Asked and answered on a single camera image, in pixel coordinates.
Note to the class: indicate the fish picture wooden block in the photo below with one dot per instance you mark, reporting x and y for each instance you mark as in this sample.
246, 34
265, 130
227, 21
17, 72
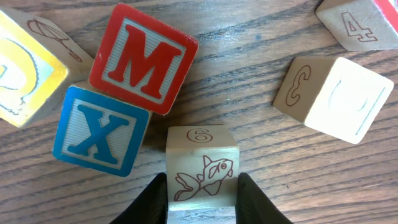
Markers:
202, 165

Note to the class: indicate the blue X block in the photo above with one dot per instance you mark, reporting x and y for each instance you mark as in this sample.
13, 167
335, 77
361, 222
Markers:
98, 131

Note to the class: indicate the red O block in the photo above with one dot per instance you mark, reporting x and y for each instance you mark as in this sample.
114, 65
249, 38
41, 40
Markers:
361, 24

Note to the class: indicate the red M block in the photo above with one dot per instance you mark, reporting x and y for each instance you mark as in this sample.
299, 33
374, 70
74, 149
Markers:
142, 60

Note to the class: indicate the yellow block far left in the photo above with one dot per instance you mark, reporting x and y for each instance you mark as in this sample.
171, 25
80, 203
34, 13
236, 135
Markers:
39, 61

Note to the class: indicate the yellow C block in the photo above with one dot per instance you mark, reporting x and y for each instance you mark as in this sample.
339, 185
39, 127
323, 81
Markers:
333, 95

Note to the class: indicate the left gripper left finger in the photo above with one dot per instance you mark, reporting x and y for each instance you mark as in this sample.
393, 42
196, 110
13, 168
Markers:
150, 206

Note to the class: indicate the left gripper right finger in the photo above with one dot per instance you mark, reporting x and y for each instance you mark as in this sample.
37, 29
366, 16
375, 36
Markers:
253, 206

